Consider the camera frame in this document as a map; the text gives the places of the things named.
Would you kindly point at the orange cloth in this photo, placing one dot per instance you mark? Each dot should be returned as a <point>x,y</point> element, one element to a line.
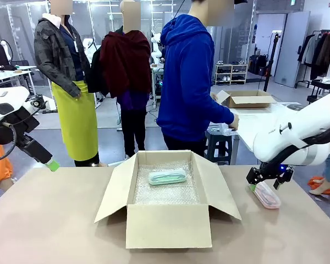
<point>0,165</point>

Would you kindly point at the mannequin with yellow skirt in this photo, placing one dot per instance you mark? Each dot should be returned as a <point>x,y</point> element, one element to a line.
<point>77,123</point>

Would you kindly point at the dark plastic stool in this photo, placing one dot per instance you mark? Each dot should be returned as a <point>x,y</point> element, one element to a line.
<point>218,148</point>

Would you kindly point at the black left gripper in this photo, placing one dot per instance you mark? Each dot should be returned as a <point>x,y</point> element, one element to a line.
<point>34,149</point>

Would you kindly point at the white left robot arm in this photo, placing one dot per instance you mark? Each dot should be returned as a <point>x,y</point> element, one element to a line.
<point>5,96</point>

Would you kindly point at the white side table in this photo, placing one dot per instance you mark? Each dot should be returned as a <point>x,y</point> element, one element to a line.
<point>253,129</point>

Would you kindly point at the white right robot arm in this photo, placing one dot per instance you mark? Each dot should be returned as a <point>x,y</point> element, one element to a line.
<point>305,123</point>

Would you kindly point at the small open cardboard box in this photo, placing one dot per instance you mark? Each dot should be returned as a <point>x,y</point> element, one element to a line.
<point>250,100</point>

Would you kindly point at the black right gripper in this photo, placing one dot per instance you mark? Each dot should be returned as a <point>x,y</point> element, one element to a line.
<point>266,171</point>

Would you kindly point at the person's right hand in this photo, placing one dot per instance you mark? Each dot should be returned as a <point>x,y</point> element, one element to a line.
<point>234,122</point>

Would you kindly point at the person's right forearm blue sleeve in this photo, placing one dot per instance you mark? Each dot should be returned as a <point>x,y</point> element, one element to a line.
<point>222,112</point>

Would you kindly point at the person's left hand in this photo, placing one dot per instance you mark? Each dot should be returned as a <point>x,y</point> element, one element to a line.
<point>214,96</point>

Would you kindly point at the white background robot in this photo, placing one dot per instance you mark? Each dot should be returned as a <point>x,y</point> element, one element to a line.
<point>156,52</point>

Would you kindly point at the black tripod stand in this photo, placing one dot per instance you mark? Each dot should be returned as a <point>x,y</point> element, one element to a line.
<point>270,68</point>

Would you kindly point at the clothes rack with coats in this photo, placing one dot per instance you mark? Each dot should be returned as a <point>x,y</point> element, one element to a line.
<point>321,52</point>

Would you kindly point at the mint green glasses case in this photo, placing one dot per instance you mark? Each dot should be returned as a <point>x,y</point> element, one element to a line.
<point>167,177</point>

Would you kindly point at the clear bubble wrap sheet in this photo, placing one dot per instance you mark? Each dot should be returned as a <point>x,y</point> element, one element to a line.
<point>165,195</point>

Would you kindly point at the wooden shoe rack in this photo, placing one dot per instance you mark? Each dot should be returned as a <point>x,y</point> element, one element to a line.
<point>231,74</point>

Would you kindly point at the white background desk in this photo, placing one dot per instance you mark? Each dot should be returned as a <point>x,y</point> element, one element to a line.
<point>13,72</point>

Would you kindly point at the person in blue hoodie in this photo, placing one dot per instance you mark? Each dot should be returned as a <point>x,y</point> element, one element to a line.
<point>187,82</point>

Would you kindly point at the pink clear glasses case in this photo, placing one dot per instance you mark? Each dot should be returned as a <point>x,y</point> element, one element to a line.
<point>268,199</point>

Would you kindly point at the large open cardboard box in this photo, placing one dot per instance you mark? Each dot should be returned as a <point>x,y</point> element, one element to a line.
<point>167,228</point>

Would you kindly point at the clear plastic wrap piece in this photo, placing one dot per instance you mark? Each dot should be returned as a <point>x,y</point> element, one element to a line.
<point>218,129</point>

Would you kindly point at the mannequin with maroon shawl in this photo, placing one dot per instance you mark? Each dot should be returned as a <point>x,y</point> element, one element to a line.
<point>126,68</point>

